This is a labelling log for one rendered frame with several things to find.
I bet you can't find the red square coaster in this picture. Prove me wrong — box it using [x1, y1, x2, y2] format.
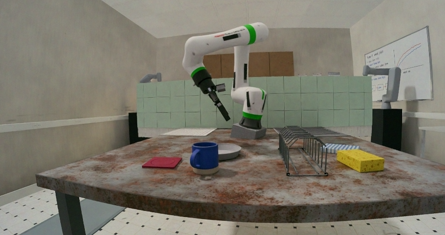
[142, 157, 182, 169]

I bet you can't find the blue ceramic mug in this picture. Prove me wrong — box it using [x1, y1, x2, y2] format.
[190, 142, 219, 175]

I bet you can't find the yellow sponge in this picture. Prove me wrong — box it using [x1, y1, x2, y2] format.
[337, 149, 384, 173]

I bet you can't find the white ribbed draining mat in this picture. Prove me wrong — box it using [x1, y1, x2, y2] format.
[161, 128, 217, 136]

